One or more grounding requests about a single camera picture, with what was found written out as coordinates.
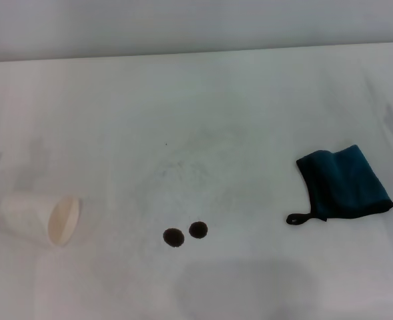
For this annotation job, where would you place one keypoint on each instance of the blue rag with black trim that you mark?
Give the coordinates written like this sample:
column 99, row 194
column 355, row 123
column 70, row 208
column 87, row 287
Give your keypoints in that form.
column 346, row 180

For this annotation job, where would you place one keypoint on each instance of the white paper cup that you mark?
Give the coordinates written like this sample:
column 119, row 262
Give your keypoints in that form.
column 26, row 216

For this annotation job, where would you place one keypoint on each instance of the smaller black water stain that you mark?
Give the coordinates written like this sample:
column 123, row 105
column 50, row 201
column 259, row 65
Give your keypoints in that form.
column 198, row 229

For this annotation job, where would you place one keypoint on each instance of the larger black water stain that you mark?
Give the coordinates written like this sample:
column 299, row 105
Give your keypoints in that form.
column 173, row 237

